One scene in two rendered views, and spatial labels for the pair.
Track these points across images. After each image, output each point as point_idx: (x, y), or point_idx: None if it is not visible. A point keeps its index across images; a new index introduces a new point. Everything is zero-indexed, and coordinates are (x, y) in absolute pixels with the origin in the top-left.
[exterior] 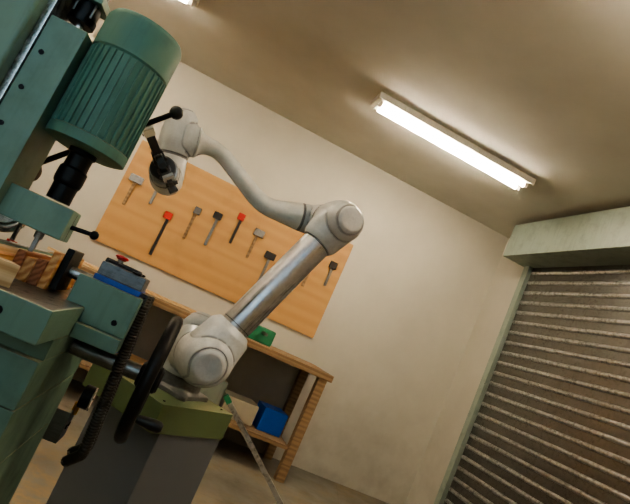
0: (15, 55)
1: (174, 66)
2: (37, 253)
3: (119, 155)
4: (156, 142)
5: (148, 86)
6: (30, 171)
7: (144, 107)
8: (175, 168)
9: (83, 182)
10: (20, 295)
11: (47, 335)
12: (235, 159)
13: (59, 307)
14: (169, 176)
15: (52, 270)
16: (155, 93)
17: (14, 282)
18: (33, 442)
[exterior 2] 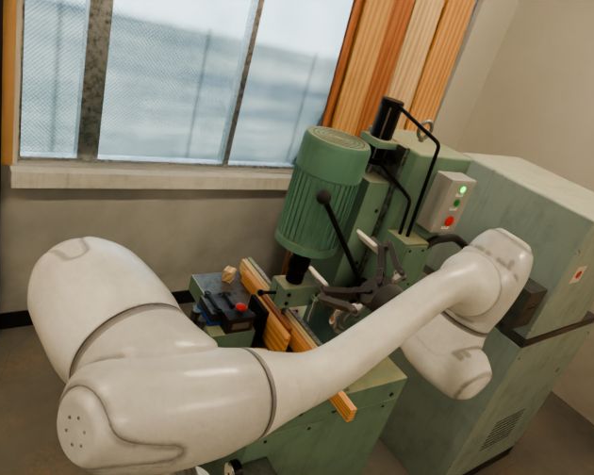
0: None
1: (304, 150)
2: (277, 312)
3: (276, 230)
4: (378, 257)
5: (292, 173)
6: (324, 271)
7: (288, 190)
8: (374, 295)
9: (289, 262)
10: (210, 276)
11: (192, 292)
12: (410, 287)
13: (202, 286)
14: (310, 270)
15: (248, 303)
16: (294, 177)
17: (241, 297)
18: None
